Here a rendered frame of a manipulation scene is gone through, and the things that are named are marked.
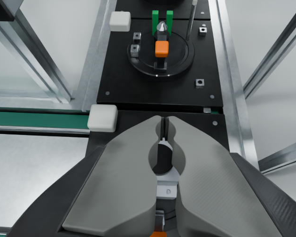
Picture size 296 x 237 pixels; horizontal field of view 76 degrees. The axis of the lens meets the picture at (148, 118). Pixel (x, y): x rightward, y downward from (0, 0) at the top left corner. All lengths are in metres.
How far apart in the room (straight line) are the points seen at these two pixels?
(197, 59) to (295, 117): 0.29
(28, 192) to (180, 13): 0.51
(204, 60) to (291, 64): 0.31
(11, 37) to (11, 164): 0.25
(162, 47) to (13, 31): 0.19
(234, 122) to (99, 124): 0.24
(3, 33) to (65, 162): 0.23
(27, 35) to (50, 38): 0.40
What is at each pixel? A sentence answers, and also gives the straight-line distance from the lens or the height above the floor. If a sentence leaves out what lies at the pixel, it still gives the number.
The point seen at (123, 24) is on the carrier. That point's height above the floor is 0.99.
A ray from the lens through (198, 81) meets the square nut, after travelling 0.39.
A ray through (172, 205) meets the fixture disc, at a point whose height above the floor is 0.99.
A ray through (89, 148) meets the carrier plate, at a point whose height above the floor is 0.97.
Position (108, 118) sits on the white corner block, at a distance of 0.33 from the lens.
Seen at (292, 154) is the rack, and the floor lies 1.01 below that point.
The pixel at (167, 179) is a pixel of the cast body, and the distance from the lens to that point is 0.19.
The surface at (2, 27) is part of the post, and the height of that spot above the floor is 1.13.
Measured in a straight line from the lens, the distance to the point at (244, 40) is 0.69.
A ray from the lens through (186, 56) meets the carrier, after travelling 0.41.
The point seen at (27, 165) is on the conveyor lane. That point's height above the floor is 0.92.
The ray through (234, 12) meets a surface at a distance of 0.79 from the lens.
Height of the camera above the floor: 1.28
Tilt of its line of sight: 63 degrees down
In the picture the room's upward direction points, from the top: 2 degrees counter-clockwise
